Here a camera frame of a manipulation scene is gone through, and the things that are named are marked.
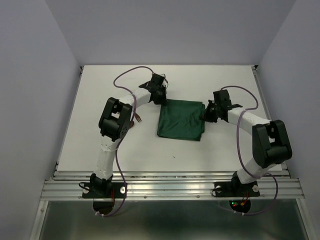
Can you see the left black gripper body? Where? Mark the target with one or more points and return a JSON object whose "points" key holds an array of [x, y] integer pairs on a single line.
{"points": [[161, 98]]}

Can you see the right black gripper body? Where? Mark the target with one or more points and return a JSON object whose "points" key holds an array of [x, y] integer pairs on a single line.
{"points": [[211, 114]]}

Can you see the dark green cloth napkin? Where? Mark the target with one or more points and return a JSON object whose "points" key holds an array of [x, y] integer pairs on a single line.
{"points": [[181, 120]]}

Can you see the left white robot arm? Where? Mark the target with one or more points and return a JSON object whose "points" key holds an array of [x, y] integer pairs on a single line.
{"points": [[116, 118]]}

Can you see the brown wooden fork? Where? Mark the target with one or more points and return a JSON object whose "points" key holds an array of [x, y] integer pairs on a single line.
{"points": [[138, 118]]}

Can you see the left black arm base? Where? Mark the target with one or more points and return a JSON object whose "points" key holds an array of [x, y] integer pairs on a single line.
{"points": [[101, 188]]}

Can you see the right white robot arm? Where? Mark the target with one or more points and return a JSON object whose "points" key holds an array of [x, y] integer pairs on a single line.
{"points": [[270, 141]]}

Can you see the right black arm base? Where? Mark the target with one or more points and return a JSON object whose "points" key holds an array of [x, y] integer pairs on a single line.
{"points": [[235, 189]]}

